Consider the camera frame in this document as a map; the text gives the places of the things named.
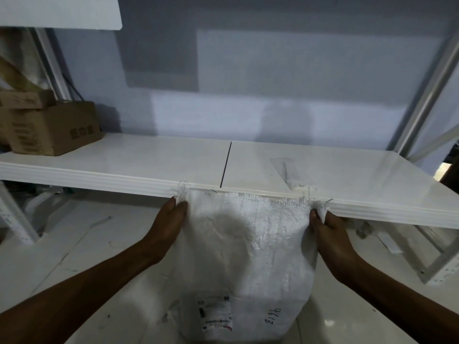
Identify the person's right hand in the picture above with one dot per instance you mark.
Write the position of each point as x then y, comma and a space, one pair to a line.
333, 243

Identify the person's left hand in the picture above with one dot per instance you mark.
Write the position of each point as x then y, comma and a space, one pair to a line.
165, 229

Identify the white shelf board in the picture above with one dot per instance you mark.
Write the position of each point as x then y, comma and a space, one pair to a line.
143, 161

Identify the white woven sack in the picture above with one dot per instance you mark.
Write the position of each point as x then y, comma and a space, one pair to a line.
244, 247

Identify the person's right forearm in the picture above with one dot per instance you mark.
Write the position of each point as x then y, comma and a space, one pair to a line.
401, 304

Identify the person's left forearm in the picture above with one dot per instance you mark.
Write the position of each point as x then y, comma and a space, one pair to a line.
71, 300

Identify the grey crumpled paper scrap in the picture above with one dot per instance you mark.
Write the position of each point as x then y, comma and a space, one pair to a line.
364, 230

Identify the white paper scrap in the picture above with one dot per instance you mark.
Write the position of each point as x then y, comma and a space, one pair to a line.
389, 243

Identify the grey metal diagonal brace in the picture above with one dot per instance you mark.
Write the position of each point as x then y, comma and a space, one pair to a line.
435, 143

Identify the large brown cardboard box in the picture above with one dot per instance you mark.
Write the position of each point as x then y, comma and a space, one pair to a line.
53, 128

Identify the grey metal rear upright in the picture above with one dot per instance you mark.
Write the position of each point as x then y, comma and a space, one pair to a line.
430, 89
53, 64

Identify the small brown cardboard box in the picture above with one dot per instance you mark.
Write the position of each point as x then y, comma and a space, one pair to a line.
25, 99

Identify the tan cardboard piece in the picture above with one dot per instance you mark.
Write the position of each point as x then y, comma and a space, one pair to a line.
14, 76

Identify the white perforated rack post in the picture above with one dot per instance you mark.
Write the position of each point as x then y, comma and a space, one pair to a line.
16, 218
443, 265

